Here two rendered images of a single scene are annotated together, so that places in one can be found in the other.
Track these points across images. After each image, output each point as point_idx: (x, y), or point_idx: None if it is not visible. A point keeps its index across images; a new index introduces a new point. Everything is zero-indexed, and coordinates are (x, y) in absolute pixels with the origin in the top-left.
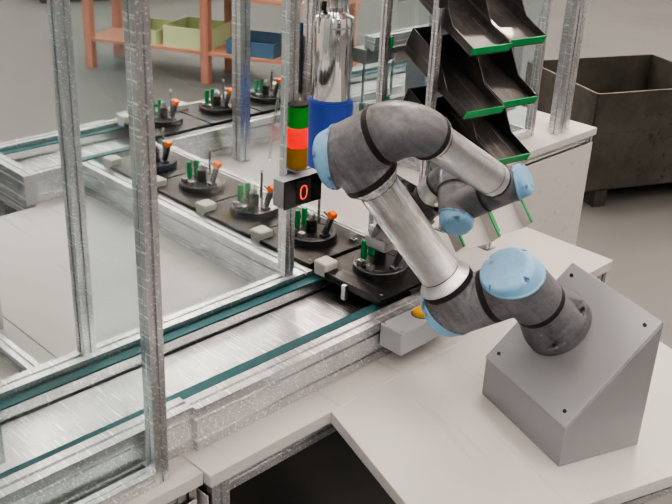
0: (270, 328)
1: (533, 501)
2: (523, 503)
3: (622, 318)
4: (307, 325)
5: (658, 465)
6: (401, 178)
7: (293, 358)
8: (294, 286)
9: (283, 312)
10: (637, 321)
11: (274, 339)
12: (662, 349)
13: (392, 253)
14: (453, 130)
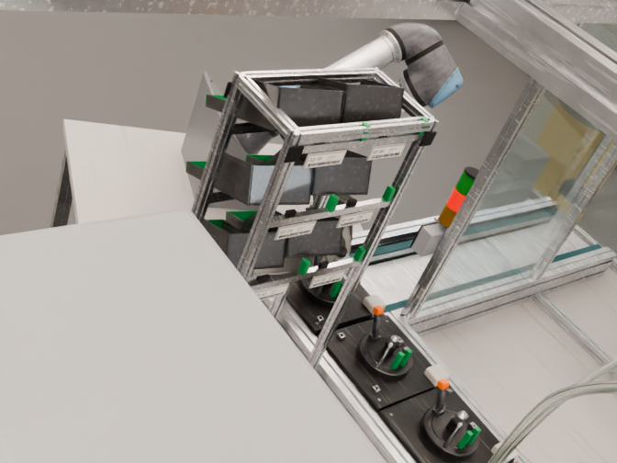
0: (412, 284)
1: (266, 150)
2: (272, 151)
3: (217, 94)
4: (384, 277)
5: (179, 138)
6: (346, 201)
7: (401, 227)
8: (398, 305)
9: (402, 298)
10: (212, 84)
11: (409, 272)
12: (84, 196)
13: (311, 291)
14: (375, 39)
